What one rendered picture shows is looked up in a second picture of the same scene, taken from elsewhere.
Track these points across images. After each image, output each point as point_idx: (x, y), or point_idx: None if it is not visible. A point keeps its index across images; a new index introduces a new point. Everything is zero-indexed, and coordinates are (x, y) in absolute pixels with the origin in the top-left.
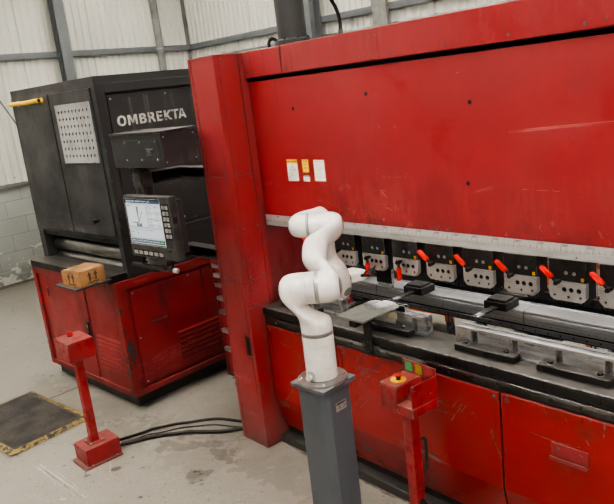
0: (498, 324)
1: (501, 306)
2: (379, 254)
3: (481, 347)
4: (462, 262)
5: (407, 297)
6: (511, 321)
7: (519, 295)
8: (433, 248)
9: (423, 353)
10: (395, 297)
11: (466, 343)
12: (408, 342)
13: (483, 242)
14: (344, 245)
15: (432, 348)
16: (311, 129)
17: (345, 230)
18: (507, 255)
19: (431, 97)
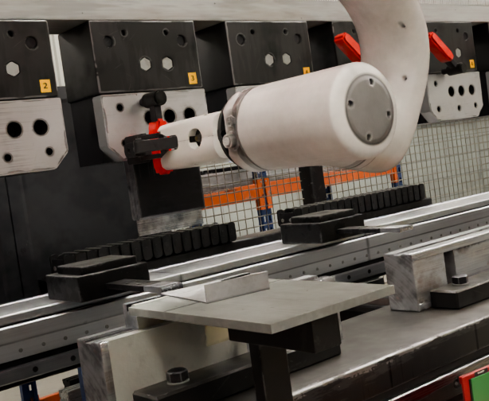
0: None
1: (355, 222)
2: (180, 87)
3: None
4: (449, 49)
5: (56, 334)
6: (347, 265)
7: (276, 231)
8: (354, 33)
9: (447, 348)
10: (157, 285)
11: (467, 280)
12: (384, 350)
13: (454, 2)
14: None
15: (444, 325)
16: None
17: None
18: None
19: None
